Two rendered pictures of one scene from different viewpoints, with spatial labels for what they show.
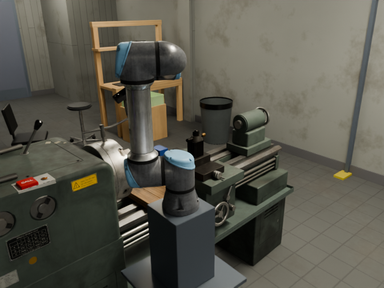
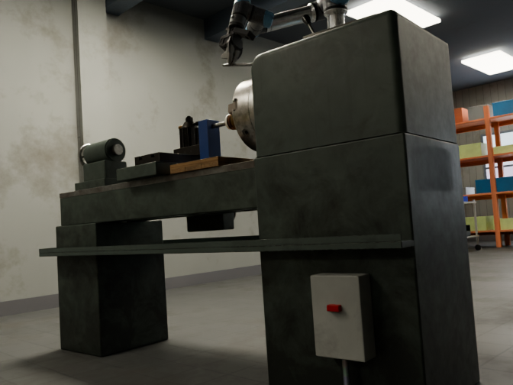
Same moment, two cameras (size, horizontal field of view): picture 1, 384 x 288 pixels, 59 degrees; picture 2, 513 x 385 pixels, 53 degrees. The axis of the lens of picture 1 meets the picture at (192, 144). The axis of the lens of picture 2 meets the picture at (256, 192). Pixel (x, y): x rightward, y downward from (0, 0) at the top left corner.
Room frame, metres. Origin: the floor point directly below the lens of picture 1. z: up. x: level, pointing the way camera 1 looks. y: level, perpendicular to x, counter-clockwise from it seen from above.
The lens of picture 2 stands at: (1.88, 2.58, 0.61)
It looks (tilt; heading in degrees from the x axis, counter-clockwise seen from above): 4 degrees up; 264
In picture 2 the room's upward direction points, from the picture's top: 4 degrees counter-clockwise
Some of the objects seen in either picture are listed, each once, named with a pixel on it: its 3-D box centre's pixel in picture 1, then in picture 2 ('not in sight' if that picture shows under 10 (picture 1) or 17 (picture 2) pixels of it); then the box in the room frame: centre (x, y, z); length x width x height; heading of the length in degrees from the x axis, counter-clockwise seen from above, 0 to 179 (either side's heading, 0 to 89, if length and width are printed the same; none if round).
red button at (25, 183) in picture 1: (27, 184); not in sight; (1.11, 0.60, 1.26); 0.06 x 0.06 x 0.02; 44
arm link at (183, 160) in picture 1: (178, 168); not in sight; (1.20, 0.06, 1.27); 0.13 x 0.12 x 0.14; 98
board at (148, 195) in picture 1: (152, 186); (222, 166); (1.77, 0.24, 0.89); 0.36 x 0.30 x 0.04; 44
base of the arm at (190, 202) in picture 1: (180, 195); not in sight; (1.20, 0.05, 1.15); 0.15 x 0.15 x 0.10
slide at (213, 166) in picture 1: (188, 163); (182, 161); (1.96, 0.02, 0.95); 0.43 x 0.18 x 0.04; 44
